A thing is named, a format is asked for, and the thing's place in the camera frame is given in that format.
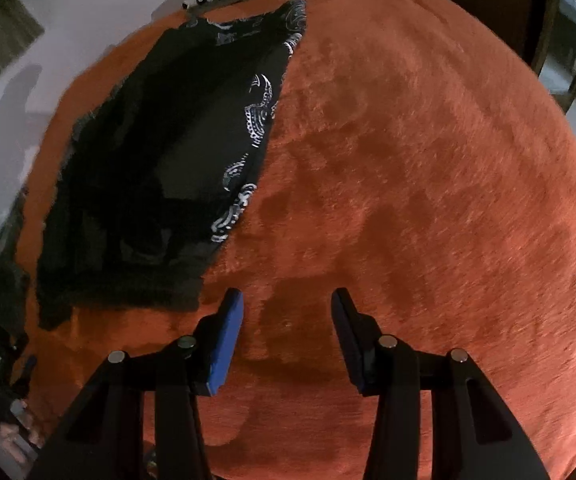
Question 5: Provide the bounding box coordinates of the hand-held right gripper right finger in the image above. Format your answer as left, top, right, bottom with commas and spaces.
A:
331, 288, 551, 480

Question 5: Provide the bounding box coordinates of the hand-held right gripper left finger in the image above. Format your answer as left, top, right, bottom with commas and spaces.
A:
28, 288, 245, 480

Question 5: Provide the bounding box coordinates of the black paisley print garment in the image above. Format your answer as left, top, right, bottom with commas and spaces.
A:
35, 0, 309, 331

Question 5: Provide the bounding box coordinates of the person's left hand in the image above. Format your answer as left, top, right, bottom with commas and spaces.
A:
0, 400, 43, 466

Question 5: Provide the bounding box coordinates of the dark grey garment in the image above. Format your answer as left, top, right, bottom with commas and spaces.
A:
0, 195, 32, 358

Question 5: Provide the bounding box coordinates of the orange fuzzy blanket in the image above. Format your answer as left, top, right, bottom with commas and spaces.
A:
15, 0, 576, 480

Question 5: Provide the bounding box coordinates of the wooden chair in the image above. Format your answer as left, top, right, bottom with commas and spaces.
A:
530, 0, 576, 111

